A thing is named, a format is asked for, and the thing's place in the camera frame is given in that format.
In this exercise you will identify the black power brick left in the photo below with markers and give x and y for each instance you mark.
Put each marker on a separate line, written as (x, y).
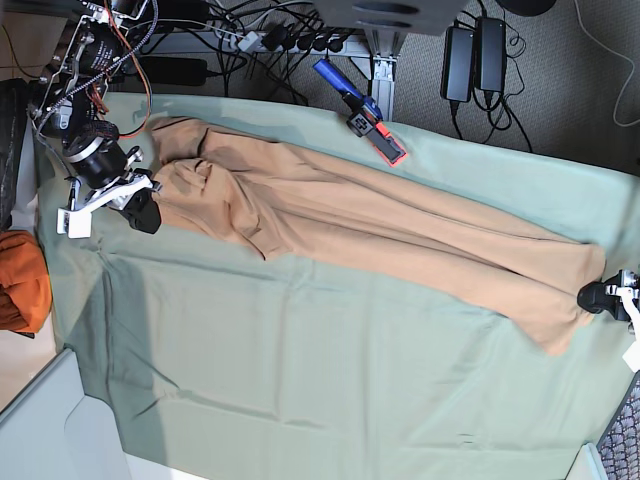
(175, 71)

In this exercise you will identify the blue orange clamp centre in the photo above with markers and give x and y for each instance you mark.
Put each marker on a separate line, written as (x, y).
(366, 119)

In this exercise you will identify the black power adapter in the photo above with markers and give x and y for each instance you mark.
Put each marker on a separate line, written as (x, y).
(457, 71)
(490, 54)

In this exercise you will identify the orange folded cloth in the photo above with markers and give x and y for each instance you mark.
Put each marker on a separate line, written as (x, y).
(26, 293)

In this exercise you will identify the white plastic bin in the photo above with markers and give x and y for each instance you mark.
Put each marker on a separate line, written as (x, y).
(53, 430)

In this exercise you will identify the aluminium frame post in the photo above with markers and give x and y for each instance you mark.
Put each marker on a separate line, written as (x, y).
(384, 48)

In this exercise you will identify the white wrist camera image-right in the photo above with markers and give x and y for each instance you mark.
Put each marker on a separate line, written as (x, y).
(632, 357)

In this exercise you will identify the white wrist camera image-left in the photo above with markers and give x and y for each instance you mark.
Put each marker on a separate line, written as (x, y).
(75, 224)

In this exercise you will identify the tan T-shirt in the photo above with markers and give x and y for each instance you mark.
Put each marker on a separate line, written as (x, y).
(276, 198)

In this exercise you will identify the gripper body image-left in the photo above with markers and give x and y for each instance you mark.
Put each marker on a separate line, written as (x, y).
(108, 171)

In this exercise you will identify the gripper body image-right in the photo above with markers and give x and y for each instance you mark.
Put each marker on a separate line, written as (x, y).
(621, 300)

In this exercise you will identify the grey monitor base plate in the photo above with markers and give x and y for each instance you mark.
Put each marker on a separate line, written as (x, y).
(428, 17)

